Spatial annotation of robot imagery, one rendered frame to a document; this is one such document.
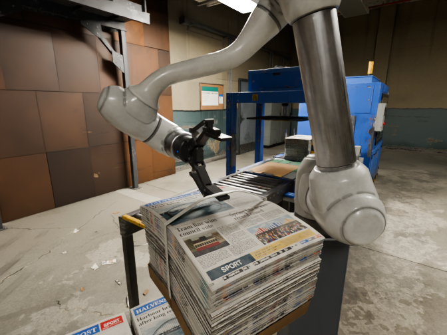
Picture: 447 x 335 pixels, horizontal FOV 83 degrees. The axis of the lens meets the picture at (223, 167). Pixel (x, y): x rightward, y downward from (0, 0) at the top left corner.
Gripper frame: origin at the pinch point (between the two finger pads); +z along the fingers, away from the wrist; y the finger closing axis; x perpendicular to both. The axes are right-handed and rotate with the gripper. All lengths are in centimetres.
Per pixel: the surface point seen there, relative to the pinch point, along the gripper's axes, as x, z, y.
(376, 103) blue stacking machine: -366, -149, 3
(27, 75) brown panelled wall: 50, -366, -19
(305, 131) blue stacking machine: -331, -239, 57
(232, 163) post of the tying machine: -116, -155, 60
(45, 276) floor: 57, -184, 145
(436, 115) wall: -881, -231, 53
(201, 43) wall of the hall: -267, -498, -99
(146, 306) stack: 16, -18, 49
